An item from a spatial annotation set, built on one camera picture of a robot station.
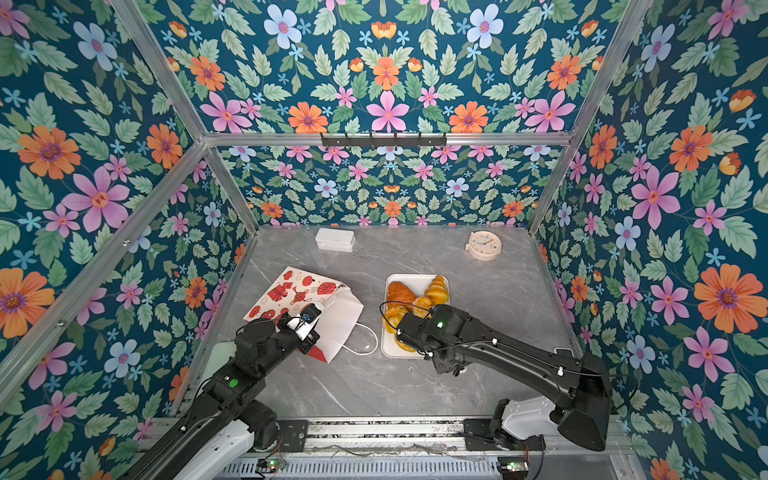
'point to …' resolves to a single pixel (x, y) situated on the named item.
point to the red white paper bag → (295, 289)
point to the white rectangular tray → (418, 283)
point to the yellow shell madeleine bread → (393, 317)
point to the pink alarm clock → (483, 245)
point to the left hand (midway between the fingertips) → (322, 304)
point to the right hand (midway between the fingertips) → (454, 358)
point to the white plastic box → (335, 240)
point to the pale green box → (218, 358)
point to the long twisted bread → (438, 291)
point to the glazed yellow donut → (403, 345)
